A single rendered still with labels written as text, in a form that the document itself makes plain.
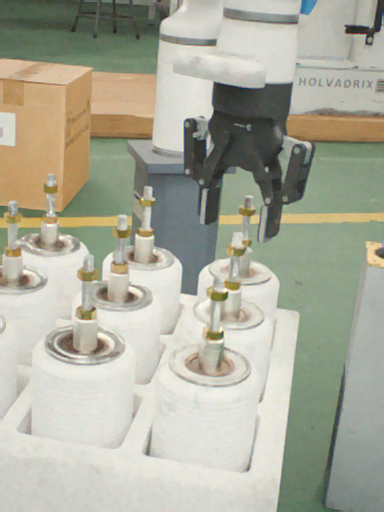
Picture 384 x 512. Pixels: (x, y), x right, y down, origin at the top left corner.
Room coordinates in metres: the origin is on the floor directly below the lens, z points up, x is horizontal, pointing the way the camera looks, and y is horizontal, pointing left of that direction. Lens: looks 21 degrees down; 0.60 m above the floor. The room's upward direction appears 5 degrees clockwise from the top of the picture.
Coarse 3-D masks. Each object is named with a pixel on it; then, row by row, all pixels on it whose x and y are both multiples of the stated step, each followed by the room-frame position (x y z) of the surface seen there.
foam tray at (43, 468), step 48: (288, 336) 0.86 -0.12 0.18; (288, 384) 0.74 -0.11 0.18; (0, 432) 0.61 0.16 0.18; (144, 432) 0.63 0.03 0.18; (0, 480) 0.58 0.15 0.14; (48, 480) 0.58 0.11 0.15; (96, 480) 0.57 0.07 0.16; (144, 480) 0.57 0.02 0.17; (192, 480) 0.56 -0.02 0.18; (240, 480) 0.57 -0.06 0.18
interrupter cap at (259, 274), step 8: (216, 264) 0.88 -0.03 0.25; (224, 264) 0.89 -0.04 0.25; (256, 264) 0.90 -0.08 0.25; (216, 272) 0.86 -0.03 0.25; (224, 272) 0.86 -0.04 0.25; (256, 272) 0.87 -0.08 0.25; (264, 272) 0.87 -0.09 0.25; (248, 280) 0.84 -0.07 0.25; (256, 280) 0.84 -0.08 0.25; (264, 280) 0.84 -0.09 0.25
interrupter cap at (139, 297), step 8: (104, 280) 0.80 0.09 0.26; (96, 288) 0.78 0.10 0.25; (104, 288) 0.78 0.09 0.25; (136, 288) 0.79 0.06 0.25; (144, 288) 0.79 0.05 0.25; (96, 296) 0.76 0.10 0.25; (104, 296) 0.77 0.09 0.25; (128, 296) 0.77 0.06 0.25; (136, 296) 0.77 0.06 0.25; (144, 296) 0.77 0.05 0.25; (152, 296) 0.77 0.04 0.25; (96, 304) 0.74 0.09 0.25; (104, 304) 0.74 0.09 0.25; (112, 304) 0.74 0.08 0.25; (120, 304) 0.74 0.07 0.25; (128, 304) 0.75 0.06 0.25; (136, 304) 0.75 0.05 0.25; (144, 304) 0.75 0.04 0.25
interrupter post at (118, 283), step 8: (112, 272) 0.76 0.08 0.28; (128, 272) 0.77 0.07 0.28; (112, 280) 0.76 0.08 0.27; (120, 280) 0.76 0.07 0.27; (128, 280) 0.77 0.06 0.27; (112, 288) 0.76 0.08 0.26; (120, 288) 0.76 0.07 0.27; (128, 288) 0.77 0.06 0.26; (112, 296) 0.76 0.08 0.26; (120, 296) 0.76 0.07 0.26
